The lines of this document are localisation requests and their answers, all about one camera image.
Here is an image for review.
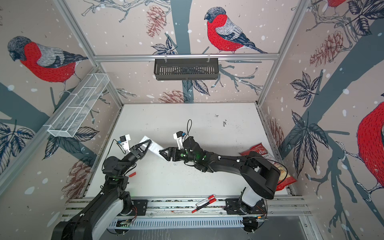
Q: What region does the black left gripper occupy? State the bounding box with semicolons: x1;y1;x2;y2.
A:
119;140;151;178

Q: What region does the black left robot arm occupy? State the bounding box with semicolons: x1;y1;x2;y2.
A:
51;140;152;240

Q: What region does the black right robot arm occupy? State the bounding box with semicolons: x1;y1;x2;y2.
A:
159;137;281;200

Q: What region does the red marker pen upper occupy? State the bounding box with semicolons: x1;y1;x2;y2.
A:
196;194;215;206

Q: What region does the red marker pen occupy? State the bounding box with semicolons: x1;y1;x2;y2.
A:
192;198;217;214
196;194;215;206

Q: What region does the red marker pen lower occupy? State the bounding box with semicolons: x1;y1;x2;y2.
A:
192;198;217;214

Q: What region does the aluminium horizontal crossbar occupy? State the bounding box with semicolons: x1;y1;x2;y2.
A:
94;54;280;63

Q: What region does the red chips bag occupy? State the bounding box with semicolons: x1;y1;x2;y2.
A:
240;143;297;191

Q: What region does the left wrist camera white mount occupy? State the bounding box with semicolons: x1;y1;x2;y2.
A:
118;134;131;152

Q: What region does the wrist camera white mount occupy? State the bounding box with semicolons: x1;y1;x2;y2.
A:
173;131;185;150
118;134;131;152

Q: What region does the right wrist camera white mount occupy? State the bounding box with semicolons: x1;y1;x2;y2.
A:
173;131;185;150

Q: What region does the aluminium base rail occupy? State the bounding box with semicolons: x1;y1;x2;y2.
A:
61;196;313;230

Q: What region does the white wire mesh basket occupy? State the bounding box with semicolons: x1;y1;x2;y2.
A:
48;73;110;138

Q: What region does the black wall basket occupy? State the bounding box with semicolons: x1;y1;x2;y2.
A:
154;58;219;81

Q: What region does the aluminium frame corner post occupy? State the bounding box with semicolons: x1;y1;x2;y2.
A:
54;0;124;109

